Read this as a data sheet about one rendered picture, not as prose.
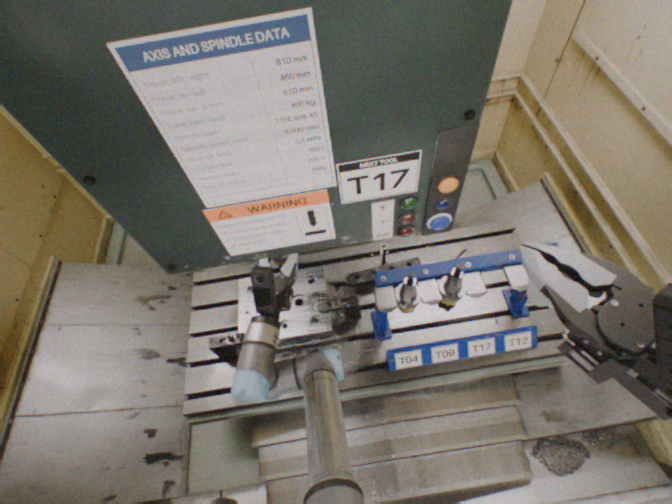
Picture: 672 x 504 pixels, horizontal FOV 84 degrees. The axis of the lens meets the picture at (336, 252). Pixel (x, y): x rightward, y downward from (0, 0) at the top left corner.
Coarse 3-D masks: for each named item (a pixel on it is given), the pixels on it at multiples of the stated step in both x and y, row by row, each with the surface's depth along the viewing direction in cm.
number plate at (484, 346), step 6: (468, 342) 111; (474, 342) 111; (480, 342) 111; (486, 342) 112; (492, 342) 112; (468, 348) 112; (474, 348) 112; (480, 348) 112; (486, 348) 112; (492, 348) 112; (474, 354) 113; (480, 354) 113
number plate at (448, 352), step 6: (432, 348) 111; (438, 348) 112; (444, 348) 112; (450, 348) 112; (456, 348) 112; (432, 354) 112; (438, 354) 112; (444, 354) 112; (450, 354) 112; (456, 354) 112; (432, 360) 113; (438, 360) 113; (444, 360) 113
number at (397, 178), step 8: (384, 168) 44; (392, 168) 44; (400, 168) 45; (408, 168) 45; (376, 176) 45; (384, 176) 45; (392, 176) 46; (400, 176) 46; (408, 176) 46; (376, 184) 46; (384, 184) 47; (392, 184) 47; (400, 184) 47; (408, 184) 47; (376, 192) 48; (384, 192) 48
